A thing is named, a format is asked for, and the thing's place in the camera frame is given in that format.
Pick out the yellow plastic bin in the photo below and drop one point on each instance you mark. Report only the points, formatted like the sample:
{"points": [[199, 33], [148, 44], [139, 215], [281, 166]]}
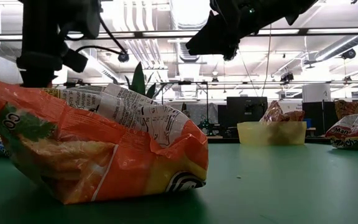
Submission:
{"points": [[272, 133]]}

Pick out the blue box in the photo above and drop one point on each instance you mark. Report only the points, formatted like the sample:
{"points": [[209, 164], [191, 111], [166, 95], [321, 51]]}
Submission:
{"points": [[308, 123]]}

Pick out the orange mandala tapestry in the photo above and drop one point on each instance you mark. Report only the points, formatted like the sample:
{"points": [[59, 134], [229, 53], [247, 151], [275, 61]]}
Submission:
{"points": [[348, 107]]}

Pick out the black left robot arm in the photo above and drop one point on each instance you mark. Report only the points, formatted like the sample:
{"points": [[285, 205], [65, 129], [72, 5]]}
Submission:
{"points": [[42, 25]]}

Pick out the green snake plant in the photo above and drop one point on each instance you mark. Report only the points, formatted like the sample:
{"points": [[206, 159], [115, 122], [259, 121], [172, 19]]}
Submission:
{"points": [[138, 81]]}

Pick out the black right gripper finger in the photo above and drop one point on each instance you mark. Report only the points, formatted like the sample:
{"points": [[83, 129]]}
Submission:
{"points": [[222, 45], [208, 31]]}

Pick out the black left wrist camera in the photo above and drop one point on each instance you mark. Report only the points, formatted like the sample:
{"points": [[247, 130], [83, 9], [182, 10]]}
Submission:
{"points": [[75, 60]]}

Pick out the silver ceiling duct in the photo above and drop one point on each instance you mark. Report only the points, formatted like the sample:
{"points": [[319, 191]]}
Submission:
{"points": [[185, 15]]}

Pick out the snack packets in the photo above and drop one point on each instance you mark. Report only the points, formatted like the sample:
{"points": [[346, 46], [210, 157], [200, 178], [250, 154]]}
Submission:
{"points": [[273, 113]]}

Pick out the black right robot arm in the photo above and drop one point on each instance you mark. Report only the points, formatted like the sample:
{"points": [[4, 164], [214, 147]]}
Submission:
{"points": [[297, 7]]}

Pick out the small distant black robot arm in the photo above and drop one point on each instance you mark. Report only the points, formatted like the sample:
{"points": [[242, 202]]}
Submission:
{"points": [[206, 126]]}

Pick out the green table mat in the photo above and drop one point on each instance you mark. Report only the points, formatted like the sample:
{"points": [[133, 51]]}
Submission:
{"points": [[275, 186]]}

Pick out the black computer monitor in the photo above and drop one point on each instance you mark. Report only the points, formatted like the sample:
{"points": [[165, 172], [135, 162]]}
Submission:
{"points": [[238, 107]]}

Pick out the black partition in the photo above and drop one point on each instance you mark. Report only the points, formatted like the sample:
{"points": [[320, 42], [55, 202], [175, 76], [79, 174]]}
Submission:
{"points": [[319, 115]]}

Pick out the white pillar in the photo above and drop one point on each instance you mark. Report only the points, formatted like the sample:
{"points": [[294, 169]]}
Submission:
{"points": [[315, 93]]}

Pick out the orange chicken noodle packet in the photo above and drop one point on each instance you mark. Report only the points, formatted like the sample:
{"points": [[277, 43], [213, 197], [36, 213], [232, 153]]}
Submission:
{"points": [[73, 130]]}

